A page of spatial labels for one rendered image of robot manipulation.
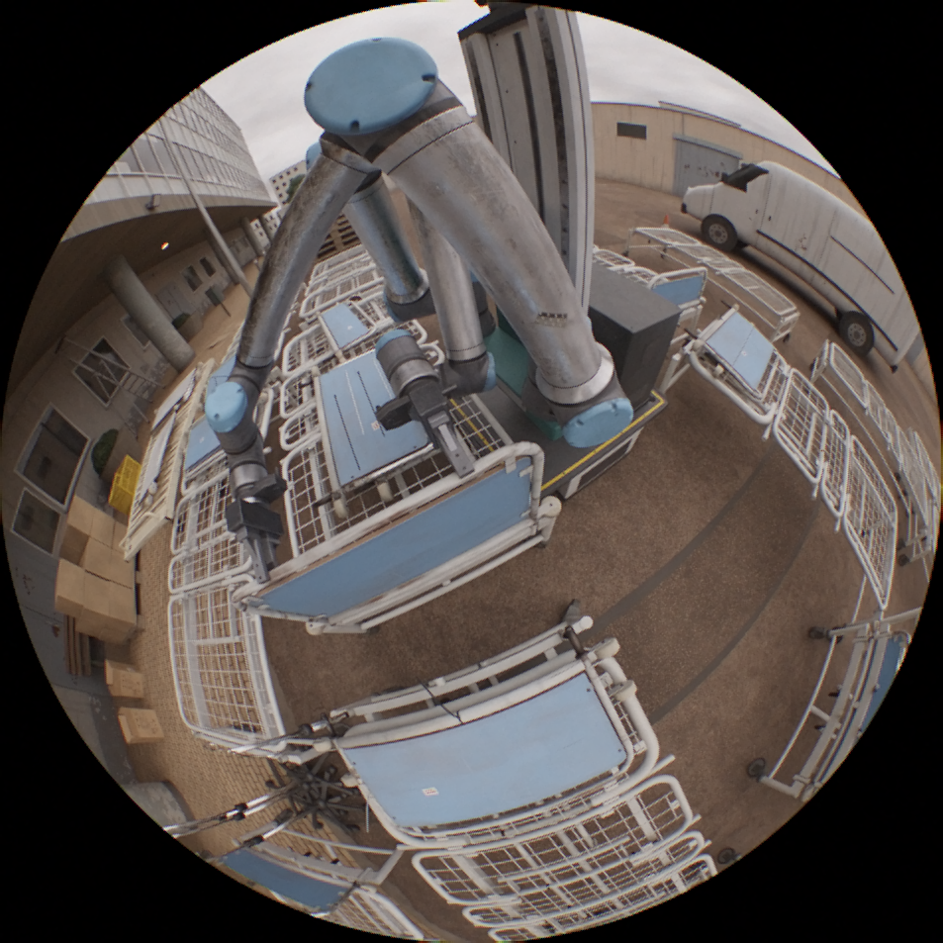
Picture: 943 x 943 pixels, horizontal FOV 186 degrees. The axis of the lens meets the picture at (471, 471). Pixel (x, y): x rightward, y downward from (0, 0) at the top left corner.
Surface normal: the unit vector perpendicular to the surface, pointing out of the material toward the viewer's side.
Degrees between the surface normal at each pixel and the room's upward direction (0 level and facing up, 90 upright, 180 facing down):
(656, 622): 0
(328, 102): 83
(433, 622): 0
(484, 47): 90
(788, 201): 88
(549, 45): 90
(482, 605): 0
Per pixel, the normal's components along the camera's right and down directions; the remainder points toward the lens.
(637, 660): -0.16, -0.47
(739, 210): -0.83, 0.53
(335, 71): 0.08, 0.81
